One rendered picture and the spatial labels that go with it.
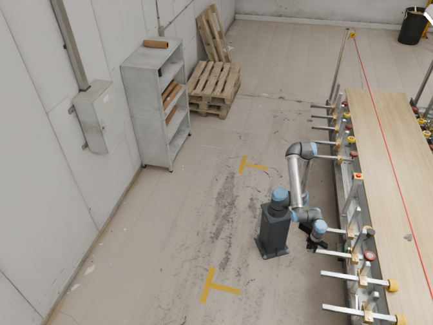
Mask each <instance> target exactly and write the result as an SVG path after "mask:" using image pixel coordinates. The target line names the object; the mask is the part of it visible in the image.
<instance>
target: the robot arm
mask: <svg viewBox="0 0 433 325"><path fill-rule="evenodd" d="M315 155H317V147H316V144H315V143H314V142H297V143H293V144H292V145H290V147H288V149H287V151H286V153H285V159H287V162H288V169H289V182H290V189H291V191H287V190H286V189H285V188H275V189H274V190H273V192H272V195H271V203H270V205H269V206H268V209H267V211H268V213H269V215H270V216H272V217H274V218H278V219H279V218H282V217H284V216H285V215H286V213H287V208H286V206H292V210H291V212H290V214H291V220H292V221H293V222H312V226H313V230H312V232H311V234H310V235H309V237H308V238H307V240H306V241H307V246H306V248H307V249H309V250H307V251H308V252H310V253H312V254H314V253H316V250H317V248H318V245H319V246H321V247H322V248H324V249H327V248H328V244H327V243H326V242H324V241H322V239H323V236H324V234H325V232H326V230H327V224H326V222H325V221H324V220H323V217H322V213H321V211H320V209H319V208H311V209H310V210H304V209H303V206H307V204H308V202H309V194H308V192H307V191H306V186H307V181H308V177H309V172H310V169H311V164H312V161H313V157H314V156H315ZM298 159H299V161H298Z"/></svg>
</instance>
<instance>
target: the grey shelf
mask: <svg viewBox="0 0 433 325"><path fill-rule="evenodd" d="M147 40H152V41H167V42H168V43H169V47H168V48H153V47H145V46H143V44H142V45H141V46H140V47H139V48H138V49H137V50H135V51H134V52H133V53H132V54H131V55H130V56H129V57H128V58H127V59H126V60H125V61H124V62H123V63H122V64H121V65H120V70H121V74H122V79H123V82H124V87H125V91H126V96H127V99H128V104H129V108H130V113H131V118H132V121H133V127H134V130H135V135H136V138H137V144H138V147H139V152H140V157H141V161H142V165H143V168H146V165H145V164H149V165H154V166H161V167H165V168H168V167H169V172H171V173H172V172H173V169H172V164H173V161H174V160H175V156H176V154H177V153H178V152H179V150H180V149H181V147H182V145H183V143H184V141H185V139H186V137H187V136H191V127H190V119H189V105H188V91H187V82H186V68H185V60H184V46H183V39H182V38H174V37H159V36H150V37H149V38H148V39H147ZM180 47H181V49H180ZM181 54H182V56H181ZM160 67H161V71H162V76H161V77H159V73H158V69H159V68H160ZM182 67H183V70H182ZM153 72H154V74H153ZM183 74H184V77H183ZM172 80H175V81H176V82H177V84H181V86H182V88H181V89H180V91H179V92H178V94H177V95H176V96H175V98H174V99H173V100H172V101H171V103H170V104H169V106H168V107H167V108H166V109H165V111H164V108H163V103H162V95H161V94H162V92H163V91H164V90H165V88H166V87H167V85H168V84H170V83H171V82H172ZM184 90H185V91H184ZM185 95H186V98H185ZM157 97H158V98H157ZM158 101H159V102H158ZM175 105H176V106H177V110H176V112H175V113H174V115H173V117H172V118H171V120H170V122H169V124H168V125H167V127H166V121H165V119H166V117H167V116H168V115H169V113H170V111H171V110H172V108H173V107H174V106H175ZM159 109H160V111H159ZM187 116H188V118H187ZM161 122H162V123H161ZM162 129H163V131H162ZM188 134H189V135H188ZM144 163H145V164H144Z"/></svg>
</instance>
